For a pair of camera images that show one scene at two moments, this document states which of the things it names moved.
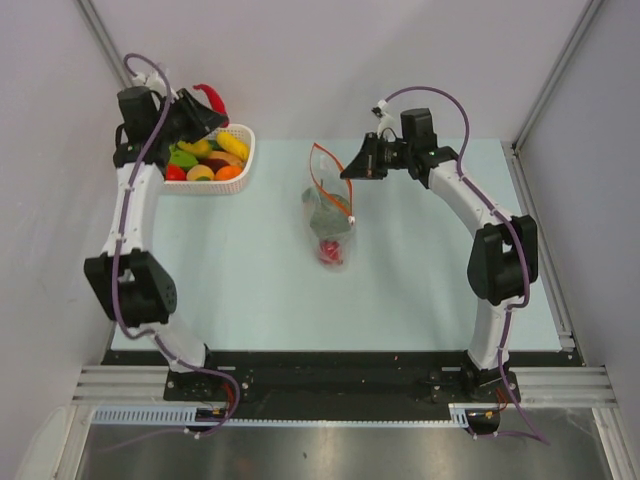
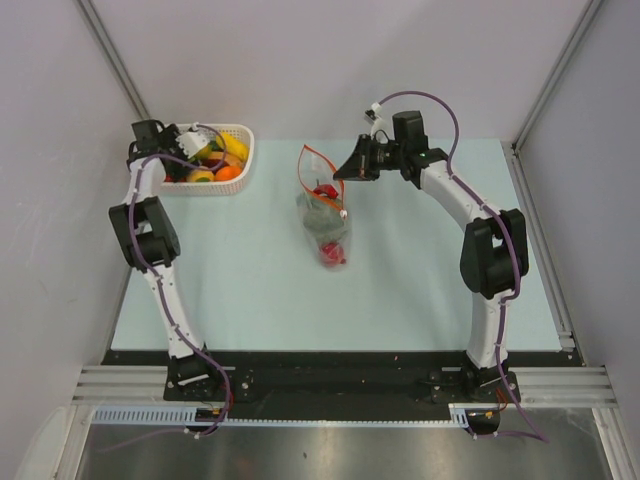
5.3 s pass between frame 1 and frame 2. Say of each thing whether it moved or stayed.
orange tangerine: stayed
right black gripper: stayed
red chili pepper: moved
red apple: stayed
